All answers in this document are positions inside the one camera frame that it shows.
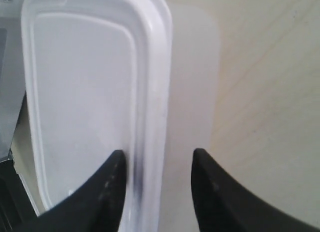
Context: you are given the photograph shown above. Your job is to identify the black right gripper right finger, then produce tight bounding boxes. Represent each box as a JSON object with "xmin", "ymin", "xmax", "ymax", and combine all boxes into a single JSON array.
[{"xmin": 191, "ymin": 148, "xmax": 319, "ymax": 231}]

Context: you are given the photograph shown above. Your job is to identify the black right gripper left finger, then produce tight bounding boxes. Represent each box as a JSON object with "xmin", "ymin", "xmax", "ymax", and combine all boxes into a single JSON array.
[{"xmin": 15, "ymin": 150, "xmax": 127, "ymax": 231}]

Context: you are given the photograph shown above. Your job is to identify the white microwave door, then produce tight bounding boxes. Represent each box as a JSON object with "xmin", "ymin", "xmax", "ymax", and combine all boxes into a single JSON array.
[{"xmin": 0, "ymin": 94, "xmax": 41, "ymax": 232}]

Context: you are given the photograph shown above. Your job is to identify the white lidded plastic container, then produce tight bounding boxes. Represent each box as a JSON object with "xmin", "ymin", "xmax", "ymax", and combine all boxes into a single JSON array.
[{"xmin": 21, "ymin": 0, "xmax": 221, "ymax": 231}]

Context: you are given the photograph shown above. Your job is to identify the white Midea microwave oven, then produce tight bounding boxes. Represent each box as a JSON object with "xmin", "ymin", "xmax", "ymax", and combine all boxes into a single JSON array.
[{"xmin": 0, "ymin": 0, "xmax": 26, "ymax": 161}]

